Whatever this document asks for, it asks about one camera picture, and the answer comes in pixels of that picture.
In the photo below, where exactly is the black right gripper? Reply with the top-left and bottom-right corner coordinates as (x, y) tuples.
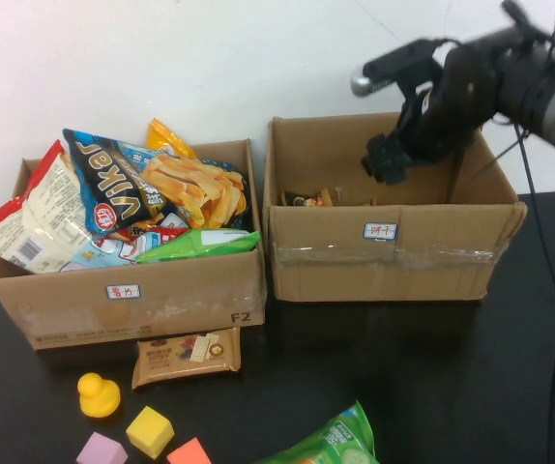
(362, 45), (499, 188)

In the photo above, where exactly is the blue black Vikar fries bag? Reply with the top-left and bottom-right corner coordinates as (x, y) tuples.
(62, 128), (252, 238)

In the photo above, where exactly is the brown wafer biscuit packet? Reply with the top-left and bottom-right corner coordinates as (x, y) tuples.
(131, 327), (243, 391)

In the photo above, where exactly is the orange brown small snack packet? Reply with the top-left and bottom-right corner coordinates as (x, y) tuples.
(313, 187), (339, 208)

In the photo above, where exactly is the dark small snack packet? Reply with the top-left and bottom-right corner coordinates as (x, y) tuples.
(279, 189), (318, 209)

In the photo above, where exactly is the green snack bag white label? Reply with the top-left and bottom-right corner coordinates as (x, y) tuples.
(134, 227), (262, 265)

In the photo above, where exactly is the light blue snack bag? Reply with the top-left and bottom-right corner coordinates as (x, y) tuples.
(59, 229), (190, 273)

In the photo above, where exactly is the white label sticker red writing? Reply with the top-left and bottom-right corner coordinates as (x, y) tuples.
(363, 222), (398, 242)
(105, 283), (142, 302)

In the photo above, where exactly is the clear packing tape strip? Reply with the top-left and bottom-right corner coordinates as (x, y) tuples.
(270, 244), (501, 267)

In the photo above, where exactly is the taped cardboard box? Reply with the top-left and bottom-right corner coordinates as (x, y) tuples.
(262, 104), (529, 304)

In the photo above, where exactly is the orange yellow chip bag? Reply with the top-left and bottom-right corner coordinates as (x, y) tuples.
(144, 118), (199, 160)

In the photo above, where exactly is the cardboard box with F2 print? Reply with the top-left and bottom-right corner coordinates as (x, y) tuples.
(0, 139), (268, 352)

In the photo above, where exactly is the green cucumber chip bag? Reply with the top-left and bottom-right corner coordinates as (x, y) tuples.
(252, 399), (378, 464)

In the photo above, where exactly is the red and white chip bag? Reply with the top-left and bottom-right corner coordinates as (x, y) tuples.
(0, 139), (100, 275)

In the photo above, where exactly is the orange foam cube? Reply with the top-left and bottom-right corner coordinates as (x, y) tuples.
(165, 437), (214, 464)

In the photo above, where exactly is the yellow foam cube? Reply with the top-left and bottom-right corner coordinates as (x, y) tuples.
(126, 405), (176, 460)

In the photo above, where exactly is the yellow rubber duck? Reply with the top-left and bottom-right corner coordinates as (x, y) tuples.
(76, 371), (123, 418)

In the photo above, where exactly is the purple foam cube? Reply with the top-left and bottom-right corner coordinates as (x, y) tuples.
(75, 431), (130, 464)

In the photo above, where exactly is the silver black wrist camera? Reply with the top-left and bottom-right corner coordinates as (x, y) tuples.
(349, 38), (441, 98)

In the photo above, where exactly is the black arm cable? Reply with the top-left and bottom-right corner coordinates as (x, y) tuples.
(513, 123), (555, 464)

